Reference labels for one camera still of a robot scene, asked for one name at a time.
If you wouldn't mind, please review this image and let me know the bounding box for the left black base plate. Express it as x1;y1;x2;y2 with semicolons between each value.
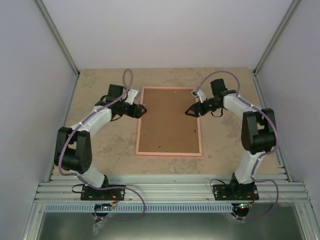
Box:
80;185;126;202

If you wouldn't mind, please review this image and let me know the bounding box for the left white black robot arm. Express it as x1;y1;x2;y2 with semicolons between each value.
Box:
54;84;147;200

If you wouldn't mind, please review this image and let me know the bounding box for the aluminium mounting rail bed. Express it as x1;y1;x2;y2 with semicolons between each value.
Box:
34;159;311;205

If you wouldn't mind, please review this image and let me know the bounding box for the pink wooden picture frame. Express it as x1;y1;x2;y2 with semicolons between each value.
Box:
135;86;204;158

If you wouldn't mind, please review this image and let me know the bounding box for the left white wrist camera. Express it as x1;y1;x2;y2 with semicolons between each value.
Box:
124;89;140;105

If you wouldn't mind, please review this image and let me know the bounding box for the slotted blue cable duct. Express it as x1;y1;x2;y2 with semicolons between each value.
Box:
45;203;234;214

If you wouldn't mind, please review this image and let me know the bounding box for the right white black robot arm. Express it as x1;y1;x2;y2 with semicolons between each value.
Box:
185;78;277;201

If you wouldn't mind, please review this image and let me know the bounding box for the right aluminium corner post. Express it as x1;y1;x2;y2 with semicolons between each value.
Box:
252;0;301;77

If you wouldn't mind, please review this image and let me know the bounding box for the aluminium corner post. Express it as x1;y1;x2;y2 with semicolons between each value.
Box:
33;0;80;78
252;0;301;77

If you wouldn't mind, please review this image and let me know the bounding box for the controller circuit board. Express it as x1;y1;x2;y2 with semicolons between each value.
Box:
93;202;117;211
234;201;254;209

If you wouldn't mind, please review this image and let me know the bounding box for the left controller circuit board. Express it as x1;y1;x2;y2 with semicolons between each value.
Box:
93;202;117;211

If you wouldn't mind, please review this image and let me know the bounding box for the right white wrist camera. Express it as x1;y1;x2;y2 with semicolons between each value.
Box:
191;89;207;103

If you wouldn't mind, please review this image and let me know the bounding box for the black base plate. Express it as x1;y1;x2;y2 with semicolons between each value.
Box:
80;185;126;202
212;184;260;201

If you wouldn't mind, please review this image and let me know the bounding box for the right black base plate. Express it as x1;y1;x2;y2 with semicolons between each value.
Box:
212;184;260;201

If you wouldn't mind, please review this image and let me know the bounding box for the left aluminium corner post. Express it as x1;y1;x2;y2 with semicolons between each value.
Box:
33;0;80;78

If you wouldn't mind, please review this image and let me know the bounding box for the right controller circuit board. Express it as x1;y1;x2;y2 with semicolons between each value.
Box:
234;201;254;209

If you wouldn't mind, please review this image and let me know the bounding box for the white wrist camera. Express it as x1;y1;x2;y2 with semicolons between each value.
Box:
191;89;207;103
124;89;140;105

